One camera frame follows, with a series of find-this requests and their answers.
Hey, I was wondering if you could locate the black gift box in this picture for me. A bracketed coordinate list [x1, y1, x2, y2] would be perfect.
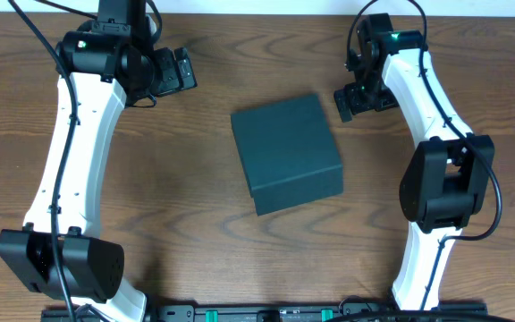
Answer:
[231, 94, 343, 216]

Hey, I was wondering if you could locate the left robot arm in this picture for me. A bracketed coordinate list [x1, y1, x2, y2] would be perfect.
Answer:
[0, 0, 197, 321]

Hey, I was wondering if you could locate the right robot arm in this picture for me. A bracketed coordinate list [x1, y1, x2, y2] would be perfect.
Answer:
[333, 13, 495, 310]

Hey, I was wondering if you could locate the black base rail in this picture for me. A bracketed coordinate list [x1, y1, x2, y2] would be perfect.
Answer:
[40, 301, 488, 322]

